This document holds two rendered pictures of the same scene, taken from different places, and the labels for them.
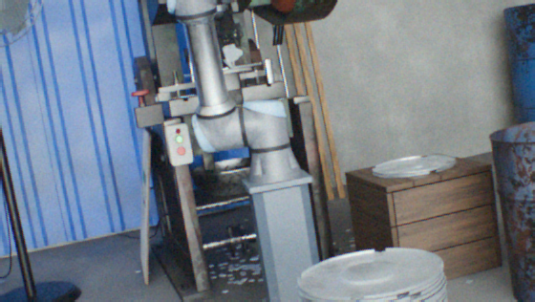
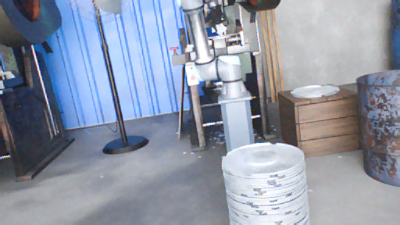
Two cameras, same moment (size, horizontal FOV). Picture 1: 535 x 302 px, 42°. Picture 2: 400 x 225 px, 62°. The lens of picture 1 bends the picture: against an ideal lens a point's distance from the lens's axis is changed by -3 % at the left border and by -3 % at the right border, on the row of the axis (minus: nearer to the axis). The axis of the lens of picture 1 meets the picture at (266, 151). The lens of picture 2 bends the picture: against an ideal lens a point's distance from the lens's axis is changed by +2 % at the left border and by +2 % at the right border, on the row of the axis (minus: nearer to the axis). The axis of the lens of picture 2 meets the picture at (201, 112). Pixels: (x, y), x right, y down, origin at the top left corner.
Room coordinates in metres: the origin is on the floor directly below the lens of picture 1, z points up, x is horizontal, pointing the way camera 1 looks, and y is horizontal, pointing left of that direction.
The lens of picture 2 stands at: (0.22, -0.21, 0.81)
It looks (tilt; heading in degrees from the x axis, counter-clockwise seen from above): 13 degrees down; 12
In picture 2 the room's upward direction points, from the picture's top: 9 degrees counter-clockwise
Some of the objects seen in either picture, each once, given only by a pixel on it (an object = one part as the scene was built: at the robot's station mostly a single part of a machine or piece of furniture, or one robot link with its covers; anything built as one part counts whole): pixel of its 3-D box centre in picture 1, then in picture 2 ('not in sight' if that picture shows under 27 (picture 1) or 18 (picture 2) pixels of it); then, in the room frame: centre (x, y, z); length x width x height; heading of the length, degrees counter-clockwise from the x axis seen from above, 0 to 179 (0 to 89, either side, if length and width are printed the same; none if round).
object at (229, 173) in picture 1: (233, 177); (223, 91); (2.79, 0.14, 0.36); 0.34 x 0.34 x 0.10
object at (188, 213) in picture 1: (159, 164); (187, 83); (2.85, 0.44, 0.45); 0.92 x 0.12 x 0.90; 15
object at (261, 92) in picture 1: (220, 97); (217, 51); (2.79, 0.14, 0.68); 0.45 x 0.30 x 0.06; 105
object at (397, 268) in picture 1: (370, 272); (262, 157); (1.35, -0.16, 0.35); 0.29 x 0.29 x 0.01
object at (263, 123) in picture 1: (264, 121); (229, 66); (2.07, -0.01, 0.62); 0.13 x 0.12 x 0.14; 87
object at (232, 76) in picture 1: (228, 87); (220, 45); (2.62, 0.10, 0.72); 0.25 x 0.14 x 0.14; 15
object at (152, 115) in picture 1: (151, 130); (180, 66); (2.49, 0.38, 0.62); 0.10 x 0.06 x 0.20; 105
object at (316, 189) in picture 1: (283, 140); (250, 73); (2.99, -0.08, 0.45); 0.92 x 0.12 x 0.90; 15
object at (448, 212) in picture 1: (420, 217); (316, 118); (2.39, -0.49, 0.18); 0.40 x 0.38 x 0.35; 12
